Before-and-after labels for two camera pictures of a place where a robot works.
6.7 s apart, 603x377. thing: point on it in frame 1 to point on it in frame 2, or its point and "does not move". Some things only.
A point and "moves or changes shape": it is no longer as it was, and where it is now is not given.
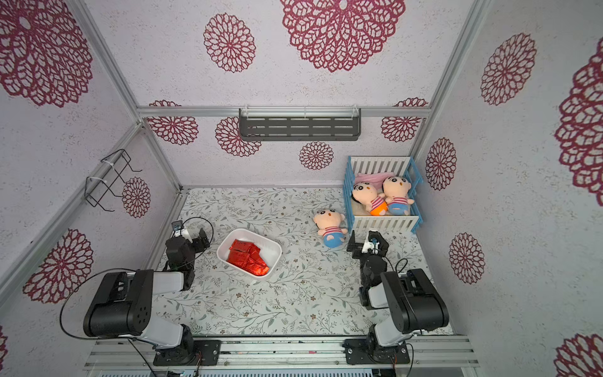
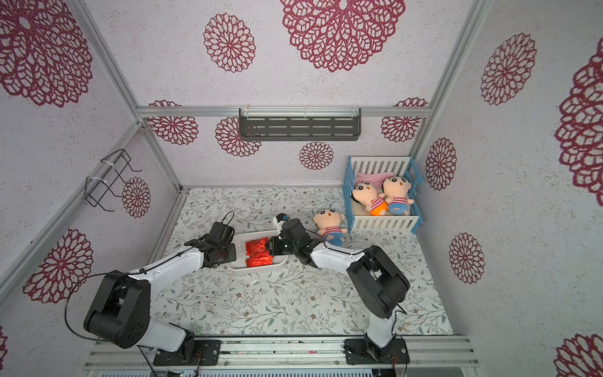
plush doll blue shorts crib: [396, 190] does not move
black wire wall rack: [96, 188] does not move
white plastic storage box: [270, 248] moves or changes shape
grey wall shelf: [296, 124] does not move
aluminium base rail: [140, 353] does not move
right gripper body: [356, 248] to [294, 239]
